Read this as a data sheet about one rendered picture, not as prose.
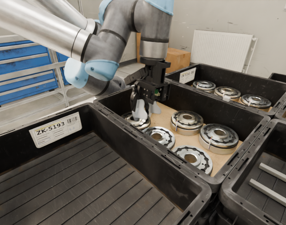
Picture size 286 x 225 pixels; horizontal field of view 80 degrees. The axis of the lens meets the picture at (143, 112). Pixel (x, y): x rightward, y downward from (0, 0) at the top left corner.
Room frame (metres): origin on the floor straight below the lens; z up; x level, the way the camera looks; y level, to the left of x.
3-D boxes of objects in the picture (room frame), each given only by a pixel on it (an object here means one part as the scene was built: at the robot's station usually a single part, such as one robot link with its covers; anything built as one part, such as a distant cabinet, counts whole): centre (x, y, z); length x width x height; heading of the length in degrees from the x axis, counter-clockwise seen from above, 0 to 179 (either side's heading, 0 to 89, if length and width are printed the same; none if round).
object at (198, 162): (0.29, -0.11, 0.86); 0.05 x 0.05 x 0.01
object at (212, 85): (0.75, -0.29, 0.86); 0.10 x 0.10 x 0.01
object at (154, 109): (0.49, -0.04, 0.88); 0.06 x 0.03 x 0.09; 43
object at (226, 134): (0.38, -0.22, 0.86); 0.05 x 0.05 x 0.01
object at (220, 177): (0.41, -0.09, 0.92); 0.40 x 0.30 x 0.02; 43
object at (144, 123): (0.46, 0.03, 0.86); 0.10 x 0.10 x 0.01
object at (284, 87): (0.62, -0.31, 0.87); 0.40 x 0.30 x 0.11; 43
